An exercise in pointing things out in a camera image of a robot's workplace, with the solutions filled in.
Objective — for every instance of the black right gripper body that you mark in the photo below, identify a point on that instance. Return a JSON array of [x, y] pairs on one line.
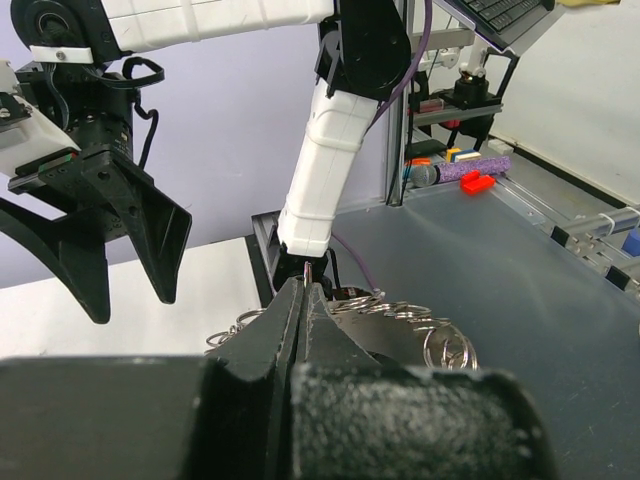
[[92, 177]]

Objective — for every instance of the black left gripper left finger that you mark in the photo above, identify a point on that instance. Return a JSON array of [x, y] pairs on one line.
[[245, 418]]

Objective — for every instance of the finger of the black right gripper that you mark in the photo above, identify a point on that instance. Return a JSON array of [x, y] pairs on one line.
[[157, 226], [72, 253]]

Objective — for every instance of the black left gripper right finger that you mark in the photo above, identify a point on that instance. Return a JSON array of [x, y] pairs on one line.
[[347, 423]]

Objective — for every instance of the metal disc with key rings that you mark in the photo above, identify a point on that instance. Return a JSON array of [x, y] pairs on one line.
[[395, 334]]

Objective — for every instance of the grey handheld microphone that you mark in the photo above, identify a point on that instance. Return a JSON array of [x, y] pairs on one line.
[[424, 175]]

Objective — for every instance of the purple glitter foam roll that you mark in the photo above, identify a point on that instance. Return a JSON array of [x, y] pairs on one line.
[[453, 172]]

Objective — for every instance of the red plastic block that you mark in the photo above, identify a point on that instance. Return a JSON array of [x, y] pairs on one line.
[[475, 183]]

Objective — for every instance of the black laptop keyboard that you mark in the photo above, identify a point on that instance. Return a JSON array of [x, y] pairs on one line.
[[505, 25]]

